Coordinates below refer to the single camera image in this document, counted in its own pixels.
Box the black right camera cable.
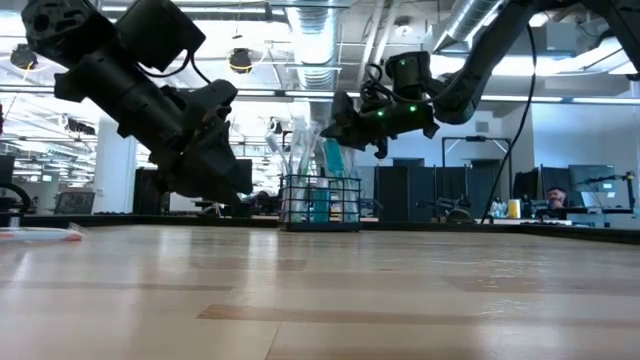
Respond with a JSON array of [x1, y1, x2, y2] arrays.
[[358, 62, 401, 107]]

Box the white column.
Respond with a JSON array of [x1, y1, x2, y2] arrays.
[[92, 114, 139, 215]]

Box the black cabinet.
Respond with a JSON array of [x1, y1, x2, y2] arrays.
[[132, 167, 162, 216]]

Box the black aluminium table frame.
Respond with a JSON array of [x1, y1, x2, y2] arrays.
[[0, 212, 640, 246]]

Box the wrapped orange toothbrush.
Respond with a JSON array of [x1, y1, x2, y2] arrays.
[[0, 223, 85, 245]]

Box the black rack frame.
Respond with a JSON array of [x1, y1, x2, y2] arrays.
[[441, 135, 514, 221]]

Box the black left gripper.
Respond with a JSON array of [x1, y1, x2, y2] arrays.
[[149, 112, 240, 202]]

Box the black wire caddy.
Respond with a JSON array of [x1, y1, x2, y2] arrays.
[[278, 174, 363, 233]]

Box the black partition panels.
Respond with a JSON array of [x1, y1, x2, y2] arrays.
[[375, 164, 501, 222]]

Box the person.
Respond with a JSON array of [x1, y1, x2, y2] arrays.
[[543, 185, 571, 211]]

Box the grey monitor on arm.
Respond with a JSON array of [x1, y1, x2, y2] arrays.
[[568, 163, 617, 194]]

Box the silver air duct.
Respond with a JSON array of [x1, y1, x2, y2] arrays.
[[287, 0, 346, 126]]

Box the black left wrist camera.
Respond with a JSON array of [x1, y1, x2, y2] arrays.
[[182, 78, 240, 122]]

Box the long black hanging cable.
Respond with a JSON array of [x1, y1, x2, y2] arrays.
[[479, 23, 539, 224]]

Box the black ceiling device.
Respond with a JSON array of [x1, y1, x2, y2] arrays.
[[9, 42, 40, 71], [228, 47, 254, 75]]

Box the black monitor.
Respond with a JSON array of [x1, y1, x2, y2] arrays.
[[237, 158, 254, 195]]

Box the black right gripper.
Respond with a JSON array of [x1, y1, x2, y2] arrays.
[[320, 91, 441, 150]]

